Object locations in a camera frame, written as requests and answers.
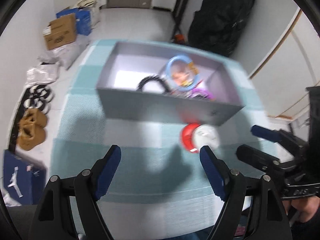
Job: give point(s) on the purple plastic bangle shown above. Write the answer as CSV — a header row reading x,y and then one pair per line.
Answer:
x,y
200,94

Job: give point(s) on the blue cardboard box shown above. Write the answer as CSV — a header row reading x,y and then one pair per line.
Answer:
x,y
82,19

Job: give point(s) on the teal plaid tablecloth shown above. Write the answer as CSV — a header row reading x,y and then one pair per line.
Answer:
x,y
160,189

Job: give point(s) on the red white round case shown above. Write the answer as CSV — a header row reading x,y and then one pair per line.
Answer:
x,y
194,136

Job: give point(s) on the white bag with cloths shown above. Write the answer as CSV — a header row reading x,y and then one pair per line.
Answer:
x,y
93,7

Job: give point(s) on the brown slippers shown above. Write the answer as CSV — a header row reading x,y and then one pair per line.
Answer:
x,y
31,129

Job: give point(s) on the black white sandals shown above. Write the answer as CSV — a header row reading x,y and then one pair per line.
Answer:
x,y
38,97

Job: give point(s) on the pink orange hair clip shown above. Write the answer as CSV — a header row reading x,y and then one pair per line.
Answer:
x,y
183,76

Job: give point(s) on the black hanging bag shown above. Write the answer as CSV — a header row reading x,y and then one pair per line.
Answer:
x,y
219,24

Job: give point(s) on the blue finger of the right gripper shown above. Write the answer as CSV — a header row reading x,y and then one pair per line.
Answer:
x,y
264,133

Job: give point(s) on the brown cardboard box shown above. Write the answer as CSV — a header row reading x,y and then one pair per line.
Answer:
x,y
60,32

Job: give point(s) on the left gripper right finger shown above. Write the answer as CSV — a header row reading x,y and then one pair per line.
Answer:
x,y
266,217

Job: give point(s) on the blue jordan shoe box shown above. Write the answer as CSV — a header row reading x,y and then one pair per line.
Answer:
x,y
23,181

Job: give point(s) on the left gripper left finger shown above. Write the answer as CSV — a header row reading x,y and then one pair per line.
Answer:
x,y
53,218

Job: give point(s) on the grey cardboard box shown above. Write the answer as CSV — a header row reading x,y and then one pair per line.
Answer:
x,y
136,84

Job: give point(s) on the right hand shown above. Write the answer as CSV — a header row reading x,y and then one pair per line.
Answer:
x,y
306,206

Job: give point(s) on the white plastic bags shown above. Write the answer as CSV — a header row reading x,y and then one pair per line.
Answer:
x,y
49,62

